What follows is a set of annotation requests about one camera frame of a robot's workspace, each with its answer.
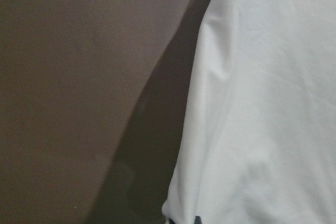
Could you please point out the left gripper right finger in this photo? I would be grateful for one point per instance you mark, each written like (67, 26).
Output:
(197, 220)

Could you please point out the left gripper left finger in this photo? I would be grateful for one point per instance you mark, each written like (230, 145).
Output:
(171, 221)

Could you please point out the white long-sleeve cat shirt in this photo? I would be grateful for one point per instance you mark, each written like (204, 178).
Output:
(258, 142)

